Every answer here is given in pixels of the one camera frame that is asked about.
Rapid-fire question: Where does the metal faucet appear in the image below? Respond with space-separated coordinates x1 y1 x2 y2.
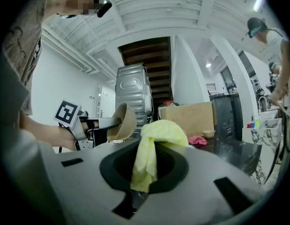
258 96 269 114

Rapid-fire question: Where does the person's patterned grey shirt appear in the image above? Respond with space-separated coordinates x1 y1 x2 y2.
3 0 73 116

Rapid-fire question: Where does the yellow cloth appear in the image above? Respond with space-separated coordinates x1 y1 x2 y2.
130 119 190 193

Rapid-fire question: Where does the white door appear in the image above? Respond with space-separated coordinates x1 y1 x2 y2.
97 82 116 119

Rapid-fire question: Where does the dark wooden staircase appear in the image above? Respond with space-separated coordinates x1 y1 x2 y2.
118 36 172 108

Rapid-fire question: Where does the small beige bowl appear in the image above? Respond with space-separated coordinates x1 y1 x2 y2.
202 129 216 139

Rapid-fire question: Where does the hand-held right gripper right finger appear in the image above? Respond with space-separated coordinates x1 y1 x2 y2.
134 140 273 225

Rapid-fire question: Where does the silver washing machine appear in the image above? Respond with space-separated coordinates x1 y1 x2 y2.
114 63 154 131

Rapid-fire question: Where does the person's left forearm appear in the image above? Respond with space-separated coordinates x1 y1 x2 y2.
21 112 77 151

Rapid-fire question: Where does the black cabinet appliance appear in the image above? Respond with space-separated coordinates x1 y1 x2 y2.
209 93 244 142

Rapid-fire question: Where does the black head-worn camera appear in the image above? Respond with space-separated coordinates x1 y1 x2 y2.
97 0 113 18

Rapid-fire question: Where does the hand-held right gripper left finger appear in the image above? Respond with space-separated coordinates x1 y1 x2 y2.
22 137 142 225

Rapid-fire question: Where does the marble counter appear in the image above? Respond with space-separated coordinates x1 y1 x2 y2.
241 112 284 187

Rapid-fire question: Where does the cardboard box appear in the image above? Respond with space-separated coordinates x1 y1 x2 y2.
158 101 215 138

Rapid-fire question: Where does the pink cloth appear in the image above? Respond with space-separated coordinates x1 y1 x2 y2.
188 135 208 146

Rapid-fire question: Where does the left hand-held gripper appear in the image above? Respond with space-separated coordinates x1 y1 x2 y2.
53 99 124 151

